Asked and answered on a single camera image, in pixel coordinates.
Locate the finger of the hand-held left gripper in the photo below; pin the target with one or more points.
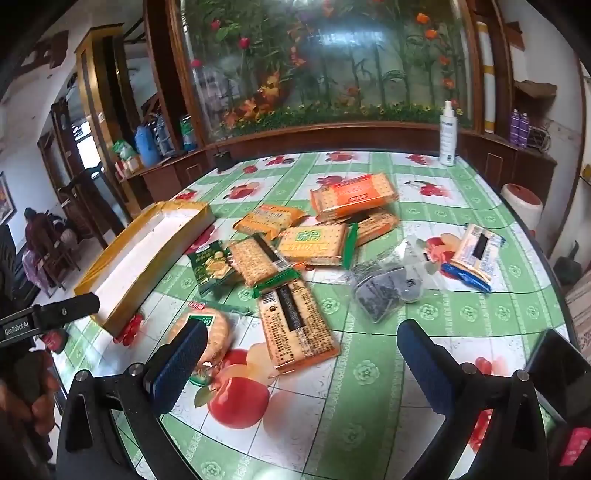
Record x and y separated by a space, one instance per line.
69 308

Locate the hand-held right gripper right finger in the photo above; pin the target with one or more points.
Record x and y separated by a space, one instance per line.
425 369

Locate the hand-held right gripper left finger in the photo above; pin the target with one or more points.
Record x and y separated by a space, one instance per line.
178 369

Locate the round cracker packet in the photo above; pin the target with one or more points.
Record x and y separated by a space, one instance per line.
217 332

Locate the yellow cardboard box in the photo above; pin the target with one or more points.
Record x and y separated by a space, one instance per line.
138 263

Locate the clear bag of dark snacks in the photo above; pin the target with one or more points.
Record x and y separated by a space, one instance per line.
378 290

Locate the dark green snack packet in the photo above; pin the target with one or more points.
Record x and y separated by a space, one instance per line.
210 267

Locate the white barcode biscuit packet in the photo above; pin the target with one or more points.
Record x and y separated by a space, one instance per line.
466 258

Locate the long green-ended cracker packet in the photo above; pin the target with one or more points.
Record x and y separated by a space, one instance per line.
295 323

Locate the small black label cracker packet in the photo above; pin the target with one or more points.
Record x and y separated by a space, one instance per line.
256 261

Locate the orange-edged black label cracker packet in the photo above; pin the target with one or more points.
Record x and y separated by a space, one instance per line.
376 227

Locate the green-edged cracker packet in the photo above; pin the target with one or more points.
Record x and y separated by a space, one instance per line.
314 242

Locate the orange snack packet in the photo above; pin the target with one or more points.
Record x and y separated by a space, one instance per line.
268 219

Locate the large orange cracker packet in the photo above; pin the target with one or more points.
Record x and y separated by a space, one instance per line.
355 194

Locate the person's left hand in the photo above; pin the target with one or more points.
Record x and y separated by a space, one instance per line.
44 407

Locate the red labelled jar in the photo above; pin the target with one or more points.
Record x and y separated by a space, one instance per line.
53 340

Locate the green fruit-print tablecloth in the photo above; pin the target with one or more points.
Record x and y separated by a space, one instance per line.
369 369

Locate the tall-backed wooden chair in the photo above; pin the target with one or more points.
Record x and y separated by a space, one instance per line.
87 194

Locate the black rectangular object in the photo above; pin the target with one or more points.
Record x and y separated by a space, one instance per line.
551 364

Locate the green tissue pack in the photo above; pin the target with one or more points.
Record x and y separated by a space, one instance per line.
122 150

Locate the blue thermos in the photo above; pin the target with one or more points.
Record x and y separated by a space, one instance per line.
147 145

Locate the green label water bottle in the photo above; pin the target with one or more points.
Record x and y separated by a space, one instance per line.
188 134

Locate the small black cup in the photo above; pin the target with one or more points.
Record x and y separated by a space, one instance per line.
224 160

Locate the gold framed pillar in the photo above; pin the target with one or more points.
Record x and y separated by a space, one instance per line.
92 92

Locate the white spray bottle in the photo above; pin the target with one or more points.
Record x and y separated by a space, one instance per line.
448 134

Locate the wooden display cabinet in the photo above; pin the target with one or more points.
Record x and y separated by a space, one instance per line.
332 138

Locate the purple bottle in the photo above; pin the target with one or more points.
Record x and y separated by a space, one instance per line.
524 130
514 127

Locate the glass flower display panel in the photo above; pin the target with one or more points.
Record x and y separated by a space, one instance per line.
323 60

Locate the framed wall painting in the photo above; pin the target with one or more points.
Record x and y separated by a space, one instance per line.
5 201

